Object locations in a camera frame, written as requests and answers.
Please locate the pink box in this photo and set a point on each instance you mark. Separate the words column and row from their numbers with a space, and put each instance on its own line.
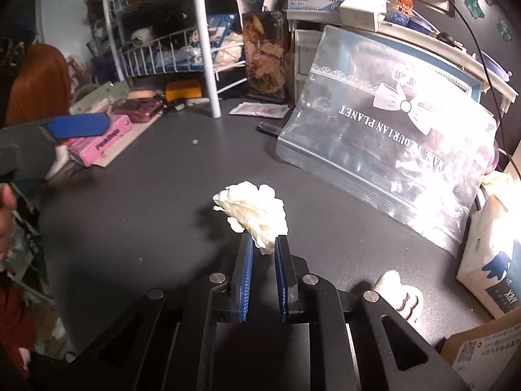
column 99, row 140

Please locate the cardboard box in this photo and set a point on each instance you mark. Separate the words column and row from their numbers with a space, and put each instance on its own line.
column 480, row 348

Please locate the white power adapter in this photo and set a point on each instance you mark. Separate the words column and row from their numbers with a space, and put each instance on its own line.
column 362, row 10

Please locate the black pen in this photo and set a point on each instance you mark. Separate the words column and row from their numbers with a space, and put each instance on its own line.
column 268, row 128

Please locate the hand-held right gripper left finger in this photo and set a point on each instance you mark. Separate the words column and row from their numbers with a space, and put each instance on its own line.
column 244, row 277

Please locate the small pink sachet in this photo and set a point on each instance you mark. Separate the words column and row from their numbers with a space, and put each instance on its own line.
column 258, row 109

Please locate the white tissue pack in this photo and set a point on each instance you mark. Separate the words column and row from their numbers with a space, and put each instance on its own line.
column 488, row 260

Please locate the orange box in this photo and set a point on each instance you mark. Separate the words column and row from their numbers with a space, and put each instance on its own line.
column 183, row 90

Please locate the dark red case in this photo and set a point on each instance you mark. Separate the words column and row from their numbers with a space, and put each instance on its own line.
column 136, row 110

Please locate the green character sticker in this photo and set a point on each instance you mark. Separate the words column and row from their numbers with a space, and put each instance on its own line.
column 504, row 29

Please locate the person's left hand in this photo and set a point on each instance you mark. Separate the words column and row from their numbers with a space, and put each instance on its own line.
column 6, row 228

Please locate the auburn wig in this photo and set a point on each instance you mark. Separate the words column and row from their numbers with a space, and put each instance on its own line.
column 38, row 85

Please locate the person's left forearm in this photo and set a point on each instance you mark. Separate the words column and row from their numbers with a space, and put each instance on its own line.
column 12, row 321

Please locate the white cloud-shaped squishy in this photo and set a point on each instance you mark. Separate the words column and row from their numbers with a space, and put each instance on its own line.
column 397, row 289

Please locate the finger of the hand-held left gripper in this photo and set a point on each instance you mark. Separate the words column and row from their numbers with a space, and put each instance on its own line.
column 24, row 152
column 79, row 125

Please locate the dried flower bag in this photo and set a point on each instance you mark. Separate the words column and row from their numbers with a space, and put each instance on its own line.
column 264, row 53

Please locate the stack of clear plastic bags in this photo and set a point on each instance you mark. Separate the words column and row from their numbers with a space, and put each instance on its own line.
column 386, row 142

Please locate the teal character sticker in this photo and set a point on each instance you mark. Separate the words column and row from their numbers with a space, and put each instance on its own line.
column 474, row 4

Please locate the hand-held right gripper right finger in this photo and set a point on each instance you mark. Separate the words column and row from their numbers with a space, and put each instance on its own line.
column 281, row 281

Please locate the white fabric flower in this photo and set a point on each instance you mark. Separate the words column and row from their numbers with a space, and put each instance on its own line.
column 252, row 207

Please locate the pink powder puff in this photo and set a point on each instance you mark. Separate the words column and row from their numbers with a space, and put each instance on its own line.
column 140, row 94

